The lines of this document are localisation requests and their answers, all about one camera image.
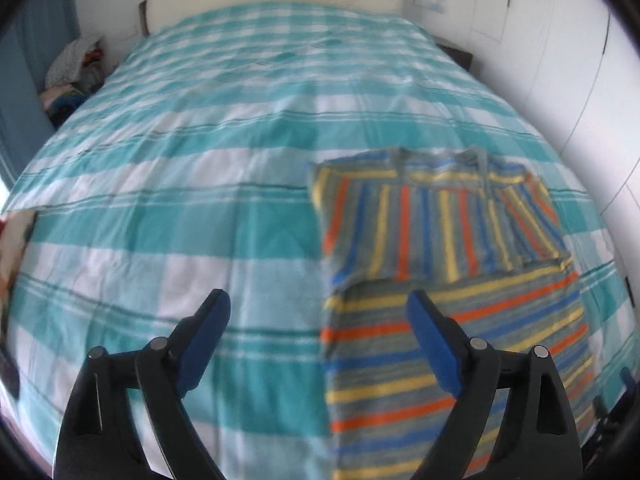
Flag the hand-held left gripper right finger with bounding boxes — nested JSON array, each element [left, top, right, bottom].
[[406, 289, 584, 480]]

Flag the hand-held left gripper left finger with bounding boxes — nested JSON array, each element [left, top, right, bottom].
[[54, 289, 232, 480]]

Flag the pile of clothes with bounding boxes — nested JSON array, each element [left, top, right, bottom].
[[41, 36, 108, 116]]

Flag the white wardrobe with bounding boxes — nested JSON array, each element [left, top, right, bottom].
[[467, 0, 640, 321]]

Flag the striped knit shirt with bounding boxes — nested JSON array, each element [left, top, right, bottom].
[[307, 146, 598, 480]]

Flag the teal plaid blanket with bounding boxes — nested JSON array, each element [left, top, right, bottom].
[[0, 1, 626, 480]]

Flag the folded red and beige clothes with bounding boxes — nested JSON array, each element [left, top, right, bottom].
[[0, 210, 38, 321]]

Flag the teal curtain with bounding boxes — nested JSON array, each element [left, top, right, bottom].
[[0, 0, 81, 181]]

